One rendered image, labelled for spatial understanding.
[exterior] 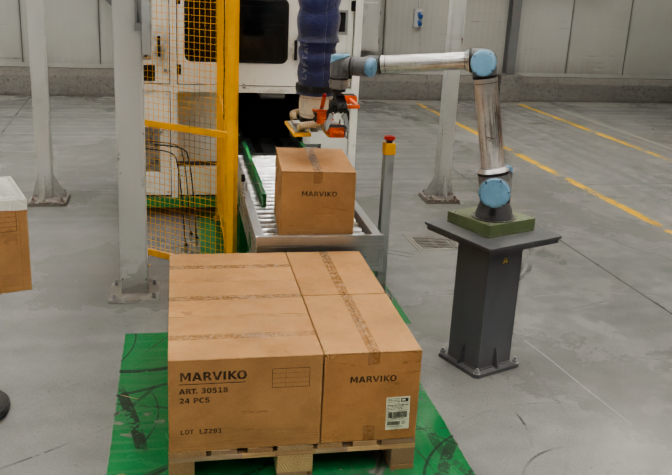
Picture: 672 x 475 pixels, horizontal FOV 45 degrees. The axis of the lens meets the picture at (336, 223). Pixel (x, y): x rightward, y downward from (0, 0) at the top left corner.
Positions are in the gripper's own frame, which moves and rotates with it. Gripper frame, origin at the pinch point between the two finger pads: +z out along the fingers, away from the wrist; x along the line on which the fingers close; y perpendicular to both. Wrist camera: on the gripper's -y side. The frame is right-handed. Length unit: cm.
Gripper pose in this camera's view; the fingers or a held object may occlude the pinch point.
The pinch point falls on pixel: (337, 129)
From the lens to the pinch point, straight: 405.2
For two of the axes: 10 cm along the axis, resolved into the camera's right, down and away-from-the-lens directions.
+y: -1.8, -3.0, 9.4
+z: -0.5, 9.5, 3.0
